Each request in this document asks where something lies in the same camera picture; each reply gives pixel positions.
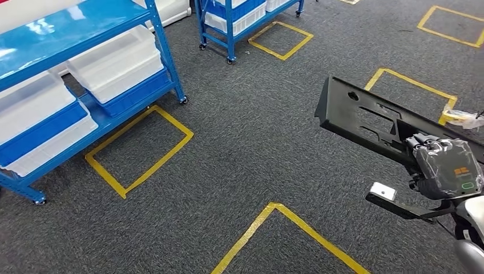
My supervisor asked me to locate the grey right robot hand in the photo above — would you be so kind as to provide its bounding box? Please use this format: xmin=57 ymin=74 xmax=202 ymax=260
xmin=405 ymin=133 xmax=484 ymax=201

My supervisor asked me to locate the black plastic panel part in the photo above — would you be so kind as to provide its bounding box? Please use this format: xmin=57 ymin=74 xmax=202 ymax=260
xmin=314 ymin=75 xmax=484 ymax=169

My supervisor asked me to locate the blue wheeled shelf rack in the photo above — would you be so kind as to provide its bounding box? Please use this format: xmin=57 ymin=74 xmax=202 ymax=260
xmin=193 ymin=0 xmax=305 ymax=65

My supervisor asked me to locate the blue metal shelf rack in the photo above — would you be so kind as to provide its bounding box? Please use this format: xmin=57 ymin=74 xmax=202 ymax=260
xmin=0 ymin=0 xmax=189 ymax=206

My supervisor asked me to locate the crumpled tape and plastic wrap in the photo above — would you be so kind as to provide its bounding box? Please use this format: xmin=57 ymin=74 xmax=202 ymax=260
xmin=440 ymin=105 xmax=484 ymax=131

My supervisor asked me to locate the black camera bracket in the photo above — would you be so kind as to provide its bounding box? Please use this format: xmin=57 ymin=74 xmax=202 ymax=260
xmin=365 ymin=192 xmax=457 ymax=221

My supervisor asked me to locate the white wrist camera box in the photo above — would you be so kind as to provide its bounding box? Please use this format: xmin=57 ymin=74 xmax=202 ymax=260
xmin=369 ymin=182 xmax=397 ymax=202

